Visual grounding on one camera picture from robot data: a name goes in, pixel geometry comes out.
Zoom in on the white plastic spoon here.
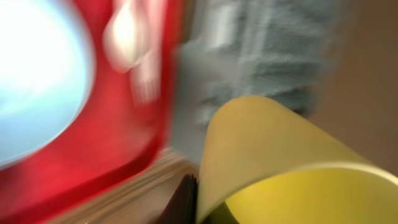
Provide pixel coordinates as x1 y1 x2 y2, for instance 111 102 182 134
103 0 149 72

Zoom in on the yellow plastic cup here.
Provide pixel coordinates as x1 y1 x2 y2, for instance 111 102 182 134
196 96 397 223

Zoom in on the grey dishwasher rack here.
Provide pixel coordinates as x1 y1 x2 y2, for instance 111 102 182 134
171 0 346 164

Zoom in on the light blue plate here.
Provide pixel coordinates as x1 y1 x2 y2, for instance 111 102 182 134
1 1 96 169

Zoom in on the white plastic fork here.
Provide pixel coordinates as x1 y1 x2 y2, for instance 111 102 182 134
134 0 167 106

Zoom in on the red serving tray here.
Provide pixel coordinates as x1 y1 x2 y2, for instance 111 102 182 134
1 1 183 223

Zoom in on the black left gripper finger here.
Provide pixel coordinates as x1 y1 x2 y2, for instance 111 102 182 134
157 174 198 224

